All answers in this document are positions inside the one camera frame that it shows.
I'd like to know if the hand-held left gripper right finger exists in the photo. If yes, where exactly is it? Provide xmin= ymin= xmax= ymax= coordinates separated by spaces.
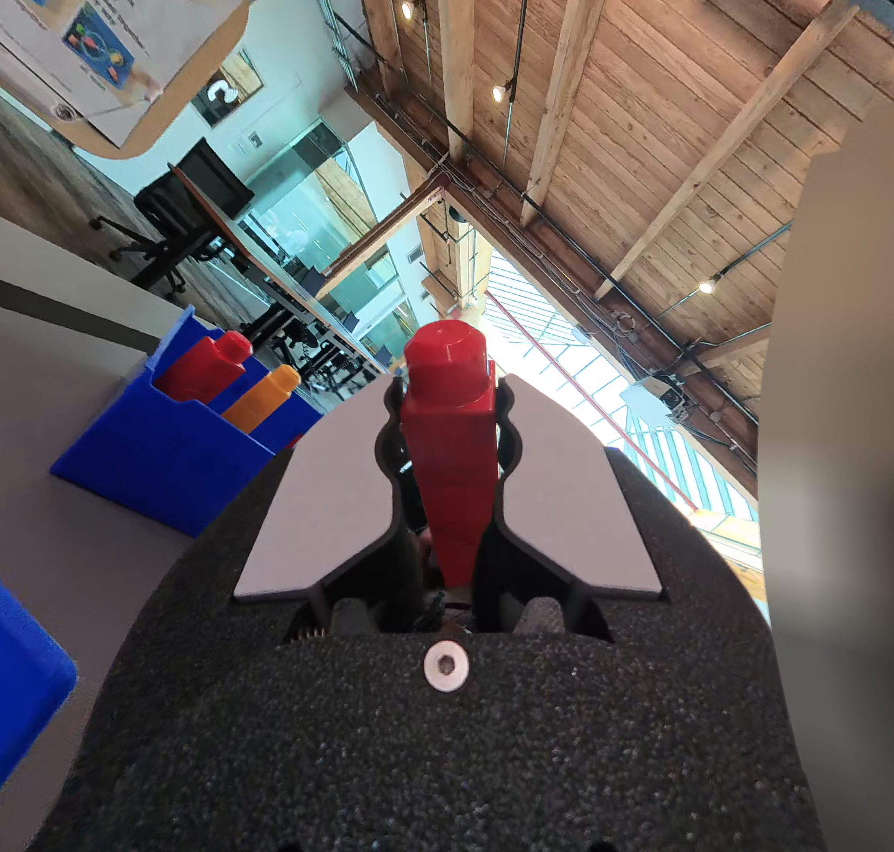
xmin=477 ymin=374 xmax=663 ymax=634

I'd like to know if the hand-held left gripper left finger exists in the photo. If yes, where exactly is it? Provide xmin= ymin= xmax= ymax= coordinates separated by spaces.
xmin=232 ymin=374 xmax=421 ymax=631

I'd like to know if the red block tower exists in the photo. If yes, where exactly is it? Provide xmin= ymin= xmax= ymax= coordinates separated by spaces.
xmin=400 ymin=320 xmax=498 ymax=589
xmin=155 ymin=330 xmax=254 ymax=406

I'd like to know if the blue plastic bin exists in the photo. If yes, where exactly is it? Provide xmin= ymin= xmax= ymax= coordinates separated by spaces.
xmin=0 ymin=578 xmax=79 ymax=791
xmin=50 ymin=305 xmax=324 ymax=539

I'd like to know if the white ceiling projector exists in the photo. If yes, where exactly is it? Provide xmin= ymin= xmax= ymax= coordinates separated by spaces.
xmin=620 ymin=372 xmax=691 ymax=426

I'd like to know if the wooden top office desk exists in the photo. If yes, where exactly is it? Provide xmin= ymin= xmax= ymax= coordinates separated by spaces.
xmin=168 ymin=164 xmax=392 ymax=378

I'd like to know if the black office chair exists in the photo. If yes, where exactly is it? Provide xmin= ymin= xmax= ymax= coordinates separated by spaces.
xmin=89 ymin=137 xmax=256 ymax=294

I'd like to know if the instruction poster board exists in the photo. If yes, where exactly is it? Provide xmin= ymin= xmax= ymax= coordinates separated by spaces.
xmin=0 ymin=0 xmax=275 ymax=162

